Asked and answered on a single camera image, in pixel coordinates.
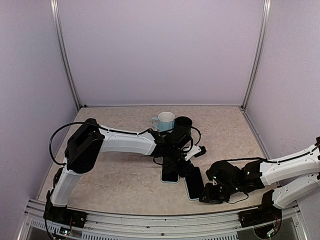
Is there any light blue phone case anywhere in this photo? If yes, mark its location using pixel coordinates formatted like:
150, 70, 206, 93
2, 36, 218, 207
183, 166, 206, 202
159, 162, 180, 185

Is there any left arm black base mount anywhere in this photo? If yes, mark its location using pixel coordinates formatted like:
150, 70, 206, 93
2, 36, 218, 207
43, 206, 87, 229

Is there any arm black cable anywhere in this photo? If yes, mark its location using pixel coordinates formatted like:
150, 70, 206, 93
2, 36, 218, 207
48, 121, 87, 166
224, 143, 320, 165

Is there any dark green ceramic mug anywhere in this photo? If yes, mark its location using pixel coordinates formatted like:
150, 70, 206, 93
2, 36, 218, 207
174, 116, 193, 136

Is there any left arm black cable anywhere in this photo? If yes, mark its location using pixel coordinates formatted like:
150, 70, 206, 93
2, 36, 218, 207
48, 121, 87, 166

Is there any right aluminium frame post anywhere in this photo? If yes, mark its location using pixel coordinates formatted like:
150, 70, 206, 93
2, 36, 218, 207
241, 0, 272, 112

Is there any left aluminium frame post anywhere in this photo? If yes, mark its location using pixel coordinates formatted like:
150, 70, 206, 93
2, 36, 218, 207
50, 0, 82, 111

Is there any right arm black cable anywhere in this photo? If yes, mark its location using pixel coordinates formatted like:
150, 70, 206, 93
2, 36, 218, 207
224, 143, 320, 165

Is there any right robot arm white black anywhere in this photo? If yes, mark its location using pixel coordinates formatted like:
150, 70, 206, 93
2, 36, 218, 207
199, 138, 320, 222

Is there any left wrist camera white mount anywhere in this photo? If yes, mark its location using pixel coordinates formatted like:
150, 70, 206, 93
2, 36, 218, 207
184, 145, 207, 161

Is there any purple edged black phone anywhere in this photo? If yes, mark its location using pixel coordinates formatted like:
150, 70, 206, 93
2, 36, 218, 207
161, 162, 179, 183

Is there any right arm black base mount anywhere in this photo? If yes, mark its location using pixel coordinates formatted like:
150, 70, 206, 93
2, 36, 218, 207
238, 205, 282, 228

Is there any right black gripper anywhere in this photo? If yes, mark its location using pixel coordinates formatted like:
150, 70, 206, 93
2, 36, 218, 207
199, 180, 240, 203

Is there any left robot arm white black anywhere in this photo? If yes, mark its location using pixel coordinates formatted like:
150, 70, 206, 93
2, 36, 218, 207
46, 118, 201, 223

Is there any light blue ceramic mug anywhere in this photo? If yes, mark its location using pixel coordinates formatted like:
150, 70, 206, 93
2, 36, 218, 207
151, 111, 175, 132

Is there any aluminium frame post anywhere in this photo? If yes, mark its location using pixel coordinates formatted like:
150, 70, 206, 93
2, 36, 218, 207
50, 0, 82, 111
241, 0, 272, 112

